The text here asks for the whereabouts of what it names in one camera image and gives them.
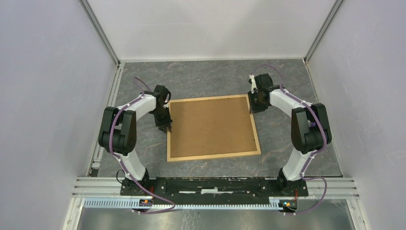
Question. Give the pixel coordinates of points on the white slotted cable duct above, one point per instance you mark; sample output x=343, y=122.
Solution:
x=146, y=205

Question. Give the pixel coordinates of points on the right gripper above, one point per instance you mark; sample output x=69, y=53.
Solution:
x=253, y=108

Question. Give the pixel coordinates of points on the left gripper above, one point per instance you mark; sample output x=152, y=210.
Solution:
x=165, y=123

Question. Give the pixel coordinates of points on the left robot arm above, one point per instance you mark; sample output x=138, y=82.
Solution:
x=118, y=131

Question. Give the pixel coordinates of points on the brown backing board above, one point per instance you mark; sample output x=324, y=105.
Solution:
x=212, y=127

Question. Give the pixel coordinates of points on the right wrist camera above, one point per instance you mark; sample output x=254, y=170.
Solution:
x=252, y=81

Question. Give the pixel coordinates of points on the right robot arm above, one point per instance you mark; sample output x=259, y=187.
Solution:
x=310, y=131

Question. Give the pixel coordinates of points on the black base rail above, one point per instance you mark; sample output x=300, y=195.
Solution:
x=209, y=191

